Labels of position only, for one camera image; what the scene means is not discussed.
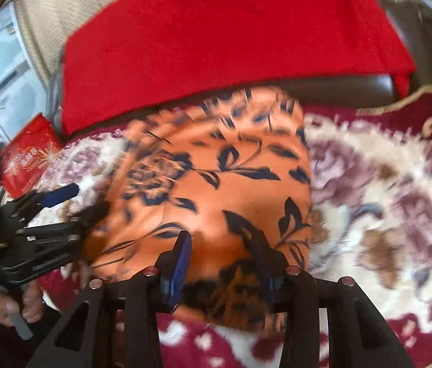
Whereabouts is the person's left hand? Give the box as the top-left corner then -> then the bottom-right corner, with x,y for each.
0,274 -> 44,330

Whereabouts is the red blanket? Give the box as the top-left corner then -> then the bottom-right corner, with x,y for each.
57,0 -> 418,136

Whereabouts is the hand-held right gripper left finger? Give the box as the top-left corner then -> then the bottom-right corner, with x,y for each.
28,231 -> 194,368

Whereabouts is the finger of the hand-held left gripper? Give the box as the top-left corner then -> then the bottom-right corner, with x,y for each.
16,199 -> 111,243
11,183 -> 81,219

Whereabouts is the beige dotted curtain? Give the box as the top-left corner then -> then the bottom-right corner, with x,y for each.
13,0 -> 163,81

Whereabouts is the brown leather sofa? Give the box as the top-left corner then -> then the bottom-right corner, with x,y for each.
277,71 -> 406,106

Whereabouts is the orange black floral garment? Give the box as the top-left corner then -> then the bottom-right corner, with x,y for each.
82,86 -> 314,330

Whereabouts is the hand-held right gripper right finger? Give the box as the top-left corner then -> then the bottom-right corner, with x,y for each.
250,230 -> 416,368

